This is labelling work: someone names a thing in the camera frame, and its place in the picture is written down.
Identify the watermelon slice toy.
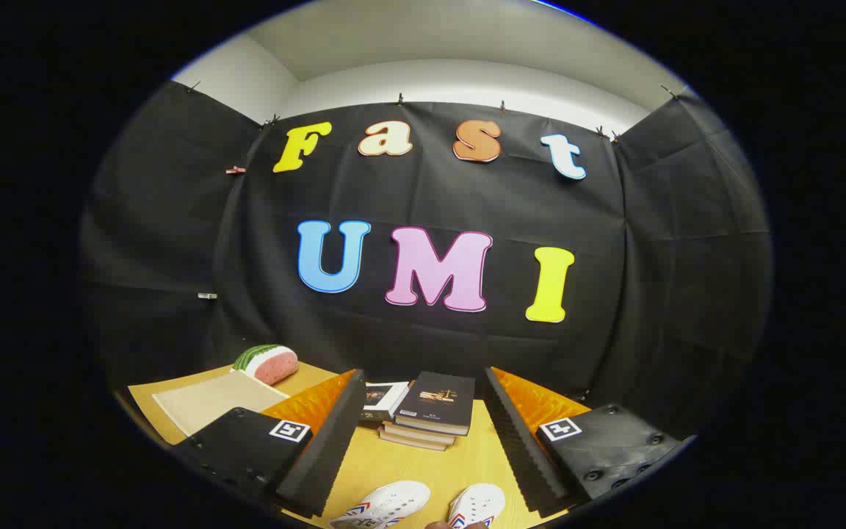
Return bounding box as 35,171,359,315
232,344,299,386

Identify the beige fabric storage box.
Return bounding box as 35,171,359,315
151,370,290,439

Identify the white portrait cover book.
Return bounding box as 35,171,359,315
359,381,411,423

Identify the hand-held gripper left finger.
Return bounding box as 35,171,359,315
170,369,367,519

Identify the black cover book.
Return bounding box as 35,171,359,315
394,371,476,436

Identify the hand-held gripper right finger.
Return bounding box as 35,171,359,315
483,366,697,517

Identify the white striped canvas shoe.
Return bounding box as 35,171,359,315
329,481,432,529
447,483,506,529

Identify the brown cover book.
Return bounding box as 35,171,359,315
383,422,458,446
379,429,447,452

